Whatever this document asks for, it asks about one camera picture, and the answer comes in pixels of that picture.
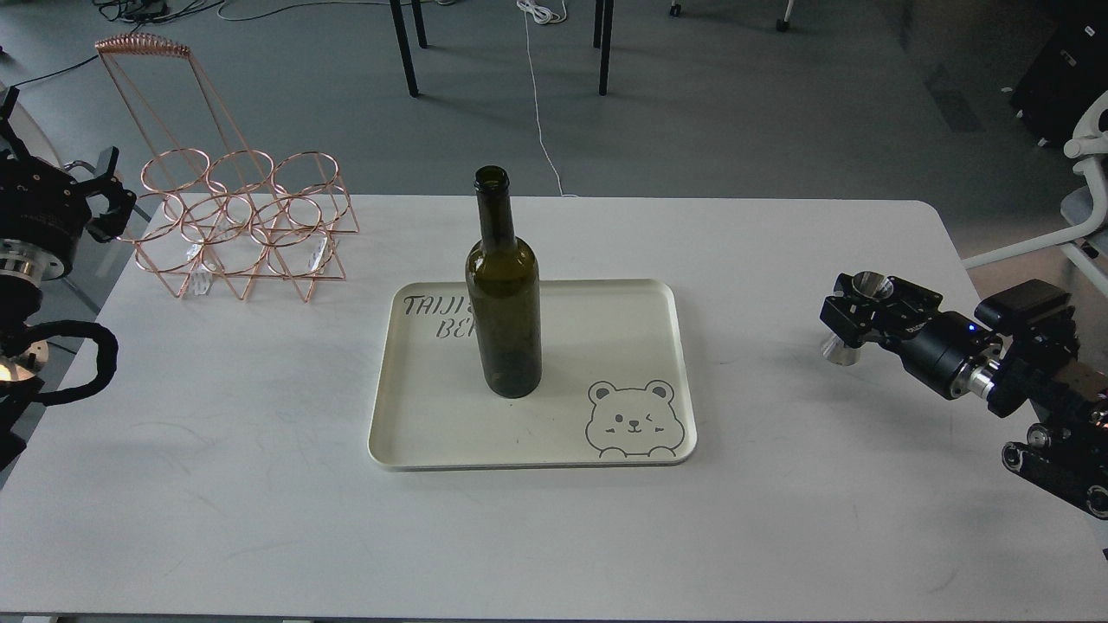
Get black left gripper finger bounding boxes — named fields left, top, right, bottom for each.
left=86, top=186, right=139, bottom=243
left=66, top=146, right=119, bottom=193

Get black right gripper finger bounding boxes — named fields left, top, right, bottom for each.
left=835, top=273, right=944, bottom=320
left=820, top=294, right=895, bottom=348

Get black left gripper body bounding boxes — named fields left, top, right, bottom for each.
left=1, top=152, right=91, bottom=273

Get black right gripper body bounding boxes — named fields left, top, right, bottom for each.
left=879, top=309, right=1002, bottom=400

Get silver steel jigger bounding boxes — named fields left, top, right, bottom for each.
left=819, top=270, right=893, bottom=366

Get dark green wine bottle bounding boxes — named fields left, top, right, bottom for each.
left=466, top=165, right=542, bottom=399

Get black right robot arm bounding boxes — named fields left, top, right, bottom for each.
left=820, top=270, right=1107, bottom=520

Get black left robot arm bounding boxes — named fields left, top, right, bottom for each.
left=1, top=139, right=139, bottom=468

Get white office chair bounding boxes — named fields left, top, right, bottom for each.
left=962, top=93, right=1107, bottom=295

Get cream bear serving tray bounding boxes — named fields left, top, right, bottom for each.
left=368, top=279, right=698, bottom=471

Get black equipment case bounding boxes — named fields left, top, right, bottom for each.
left=1009, top=11, right=1107, bottom=147

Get black table legs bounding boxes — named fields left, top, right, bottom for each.
left=384, top=1, right=615, bottom=98

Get copper wire bottle rack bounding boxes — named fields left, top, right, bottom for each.
left=95, top=33, right=361, bottom=302

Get black floor cables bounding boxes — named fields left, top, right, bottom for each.
left=0, top=0, right=261, bottom=92

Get white floor cable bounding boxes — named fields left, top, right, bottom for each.
left=516, top=0, right=579, bottom=198

